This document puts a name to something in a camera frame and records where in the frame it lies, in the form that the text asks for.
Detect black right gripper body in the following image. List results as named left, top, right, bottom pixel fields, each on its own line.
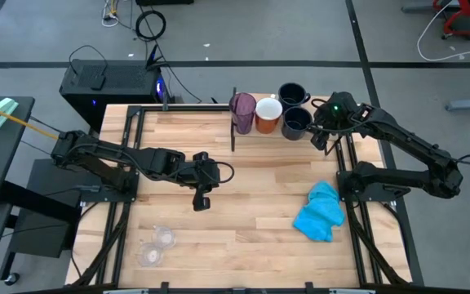
left=310, top=91, right=361, bottom=151

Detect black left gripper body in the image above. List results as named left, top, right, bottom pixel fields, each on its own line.
left=185, top=151, right=219, bottom=212

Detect dark blue speckled enamel mug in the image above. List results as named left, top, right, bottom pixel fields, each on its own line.
left=280, top=106, right=314, bottom=141
left=277, top=82, right=312, bottom=111

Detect red mug white inside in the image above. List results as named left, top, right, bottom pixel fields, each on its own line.
left=255, top=96, right=284, bottom=135

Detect purple faceted plastic tumbler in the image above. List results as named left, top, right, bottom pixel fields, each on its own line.
left=228, top=92, right=258, bottom=136

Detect clear plastic cup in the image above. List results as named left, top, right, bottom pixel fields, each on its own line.
left=152, top=224, right=177, bottom=250
left=136, top=241, right=165, bottom=269

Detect wooden shelf black legs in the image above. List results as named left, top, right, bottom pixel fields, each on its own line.
left=229, top=87, right=343, bottom=158

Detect blue cloth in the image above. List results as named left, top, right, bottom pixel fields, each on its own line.
left=292, top=180, right=346, bottom=243

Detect black computer tower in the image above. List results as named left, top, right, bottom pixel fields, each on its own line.
left=58, top=59, right=166, bottom=134

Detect black wifi antenna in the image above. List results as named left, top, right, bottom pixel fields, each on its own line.
left=144, top=43, right=166, bottom=71

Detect small black box device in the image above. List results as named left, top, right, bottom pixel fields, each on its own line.
left=89, top=74, right=108, bottom=91

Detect red black wheeled cart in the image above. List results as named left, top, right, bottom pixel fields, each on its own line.
left=432, top=0, right=470, bottom=41

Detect black desk base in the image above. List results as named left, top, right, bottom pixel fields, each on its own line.
left=0, top=179, right=83, bottom=287

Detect black side desk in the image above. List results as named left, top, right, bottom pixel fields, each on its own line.
left=0, top=96, right=36, bottom=209

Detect mint green stapler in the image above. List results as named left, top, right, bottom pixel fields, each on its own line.
left=0, top=97, right=19, bottom=130

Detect black aluminium table frame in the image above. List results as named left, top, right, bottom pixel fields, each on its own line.
left=71, top=91, right=414, bottom=294

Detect white floor cable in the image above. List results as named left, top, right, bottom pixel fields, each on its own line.
left=416, top=0, right=470, bottom=62

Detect coiled black cable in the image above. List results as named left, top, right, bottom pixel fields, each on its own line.
left=135, top=10, right=167, bottom=42

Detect yellow cable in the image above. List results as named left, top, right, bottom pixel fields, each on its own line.
left=0, top=97, right=59, bottom=140

